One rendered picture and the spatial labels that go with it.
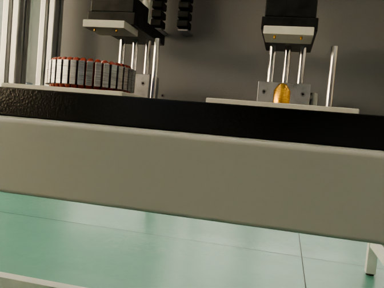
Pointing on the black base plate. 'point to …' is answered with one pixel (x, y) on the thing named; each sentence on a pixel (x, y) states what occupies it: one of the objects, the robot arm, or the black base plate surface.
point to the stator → (90, 74)
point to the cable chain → (159, 6)
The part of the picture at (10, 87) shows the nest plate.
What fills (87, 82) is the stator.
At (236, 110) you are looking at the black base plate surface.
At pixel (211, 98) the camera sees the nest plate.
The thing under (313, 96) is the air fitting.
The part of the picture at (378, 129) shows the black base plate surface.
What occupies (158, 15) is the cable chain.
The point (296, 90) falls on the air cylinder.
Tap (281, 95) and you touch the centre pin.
